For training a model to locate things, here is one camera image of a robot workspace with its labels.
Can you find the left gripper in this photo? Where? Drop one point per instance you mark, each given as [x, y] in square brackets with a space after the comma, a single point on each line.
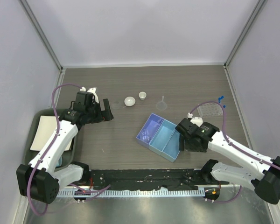
[105, 115]

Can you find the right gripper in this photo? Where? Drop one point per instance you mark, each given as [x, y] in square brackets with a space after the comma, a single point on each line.
[182, 144]

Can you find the blue compartment organizer tray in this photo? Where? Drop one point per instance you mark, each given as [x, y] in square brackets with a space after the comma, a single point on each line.
[165, 141]

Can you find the small glass beaker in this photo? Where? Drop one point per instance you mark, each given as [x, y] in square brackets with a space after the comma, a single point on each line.
[149, 130]

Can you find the clear test tube rack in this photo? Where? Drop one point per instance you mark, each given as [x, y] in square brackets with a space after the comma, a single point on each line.
[210, 110]

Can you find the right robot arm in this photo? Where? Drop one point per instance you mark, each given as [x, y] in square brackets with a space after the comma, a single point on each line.
[255, 171]

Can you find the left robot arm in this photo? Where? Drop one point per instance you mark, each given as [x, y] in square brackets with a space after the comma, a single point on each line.
[38, 179]

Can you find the white evaporating dish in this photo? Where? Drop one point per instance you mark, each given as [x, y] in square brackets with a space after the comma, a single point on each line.
[129, 101]

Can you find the clear plastic funnel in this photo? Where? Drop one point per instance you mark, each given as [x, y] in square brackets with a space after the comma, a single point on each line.
[161, 105]

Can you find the white ceramic crucible cup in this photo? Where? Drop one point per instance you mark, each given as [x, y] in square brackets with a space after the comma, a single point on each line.
[142, 95]

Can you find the dark green tray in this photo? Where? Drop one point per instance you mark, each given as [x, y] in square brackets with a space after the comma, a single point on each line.
[67, 156]

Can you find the white paper sheet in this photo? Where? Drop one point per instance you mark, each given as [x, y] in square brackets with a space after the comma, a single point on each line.
[46, 126]

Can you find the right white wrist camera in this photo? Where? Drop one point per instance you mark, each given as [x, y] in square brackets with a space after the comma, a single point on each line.
[195, 120]

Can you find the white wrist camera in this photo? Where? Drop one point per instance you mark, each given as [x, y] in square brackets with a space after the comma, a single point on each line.
[93, 91]
[195, 120]

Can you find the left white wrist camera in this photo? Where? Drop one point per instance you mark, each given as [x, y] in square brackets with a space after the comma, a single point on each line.
[93, 91]

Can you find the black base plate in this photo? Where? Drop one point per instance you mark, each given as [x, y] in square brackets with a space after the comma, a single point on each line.
[148, 179]

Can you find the white slotted cable duct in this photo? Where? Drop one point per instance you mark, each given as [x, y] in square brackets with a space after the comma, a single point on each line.
[163, 192]

